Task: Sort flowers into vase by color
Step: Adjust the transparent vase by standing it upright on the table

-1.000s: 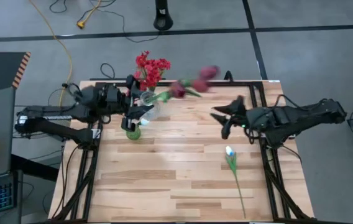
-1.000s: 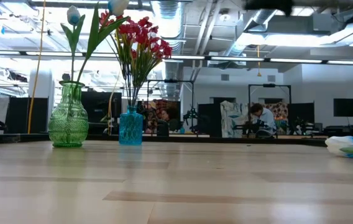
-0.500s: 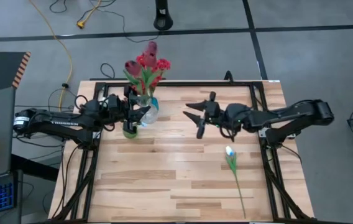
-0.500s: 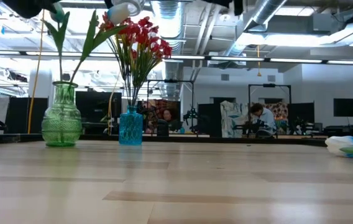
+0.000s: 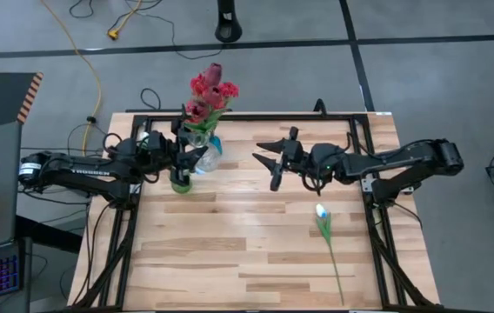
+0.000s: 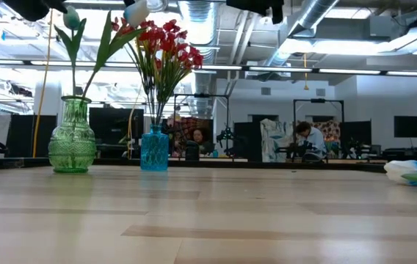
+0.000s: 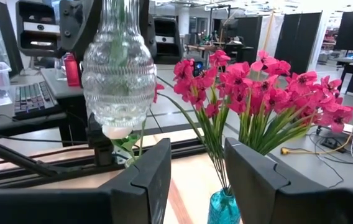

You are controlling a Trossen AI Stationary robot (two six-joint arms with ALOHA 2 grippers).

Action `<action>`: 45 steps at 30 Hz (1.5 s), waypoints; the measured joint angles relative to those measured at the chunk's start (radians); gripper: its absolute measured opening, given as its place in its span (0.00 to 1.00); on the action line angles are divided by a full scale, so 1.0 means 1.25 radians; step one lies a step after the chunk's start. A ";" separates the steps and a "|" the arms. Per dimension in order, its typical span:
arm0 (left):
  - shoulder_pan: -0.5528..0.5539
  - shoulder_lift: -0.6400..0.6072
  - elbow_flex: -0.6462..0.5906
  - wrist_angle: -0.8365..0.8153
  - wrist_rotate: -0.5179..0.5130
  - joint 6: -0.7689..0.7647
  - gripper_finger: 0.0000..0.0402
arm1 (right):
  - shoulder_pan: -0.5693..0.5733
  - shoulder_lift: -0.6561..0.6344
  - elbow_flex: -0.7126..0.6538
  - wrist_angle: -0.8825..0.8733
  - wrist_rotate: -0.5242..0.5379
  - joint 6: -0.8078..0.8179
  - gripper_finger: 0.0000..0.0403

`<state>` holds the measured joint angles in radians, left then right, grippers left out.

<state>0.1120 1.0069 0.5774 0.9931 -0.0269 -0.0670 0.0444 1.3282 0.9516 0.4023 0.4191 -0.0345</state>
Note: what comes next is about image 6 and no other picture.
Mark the red patterned cloth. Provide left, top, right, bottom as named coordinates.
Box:
left=167, top=117, right=213, bottom=155

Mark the thin yellow hanging cable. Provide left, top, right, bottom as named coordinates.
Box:
left=126, top=91, right=142, bottom=159

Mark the person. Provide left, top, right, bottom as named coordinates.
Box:
left=292, top=121, right=329, bottom=162
left=189, top=126, right=213, bottom=155

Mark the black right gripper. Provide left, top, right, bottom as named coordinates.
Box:
left=226, top=0, right=285, bottom=25

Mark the blue glass vase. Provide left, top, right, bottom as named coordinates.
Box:
left=140, top=124, right=170, bottom=172

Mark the black desk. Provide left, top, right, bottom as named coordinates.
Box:
left=377, top=142, right=417, bottom=166

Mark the green glass vase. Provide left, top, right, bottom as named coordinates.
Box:
left=48, top=95, right=98, bottom=175

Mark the short yellow hanging cord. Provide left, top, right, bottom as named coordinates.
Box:
left=302, top=53, right=311, bottom=92

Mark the black panel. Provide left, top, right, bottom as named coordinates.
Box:
left=340, top=120, right=373, bottom=151
left=4, top=114, right=57, bottom=158
left=233, top=121, right=263, bottom=162

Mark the black wall monitor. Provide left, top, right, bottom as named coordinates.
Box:
left=394, top=115, right=417, bottom=139

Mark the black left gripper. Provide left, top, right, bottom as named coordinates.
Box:
left=2, top=0, right=68, bottom=22

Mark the floral patterned cloth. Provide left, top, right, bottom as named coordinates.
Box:
left=316, top=120, right=341, bottom=144

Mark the white blue cloth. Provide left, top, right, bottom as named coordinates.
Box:
left=259, top=118, right=296, bottom=163

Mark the black rig frame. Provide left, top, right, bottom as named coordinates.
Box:
left=292, top=98, right=345, bottom=124
left=173, top=93, right=231, bottom=122

